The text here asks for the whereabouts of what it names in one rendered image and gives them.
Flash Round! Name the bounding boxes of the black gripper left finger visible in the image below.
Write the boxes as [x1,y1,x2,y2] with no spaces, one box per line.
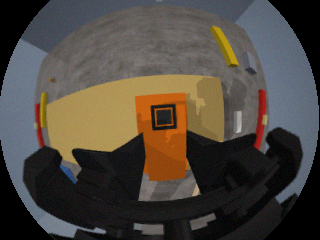
[72,132,145,201]

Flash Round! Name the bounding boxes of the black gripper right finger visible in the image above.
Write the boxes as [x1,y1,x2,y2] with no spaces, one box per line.
[185,129,257,195]

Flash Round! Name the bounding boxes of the blue shallow tray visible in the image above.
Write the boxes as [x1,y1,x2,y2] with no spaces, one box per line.
[60,165,76,184]

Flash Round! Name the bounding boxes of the red long flat bar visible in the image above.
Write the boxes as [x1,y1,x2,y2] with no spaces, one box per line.
[35,104,45,148]
[253,88,267,149]

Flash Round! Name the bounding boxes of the tan panel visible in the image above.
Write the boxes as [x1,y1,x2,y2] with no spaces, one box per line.
[47,75,225,165]

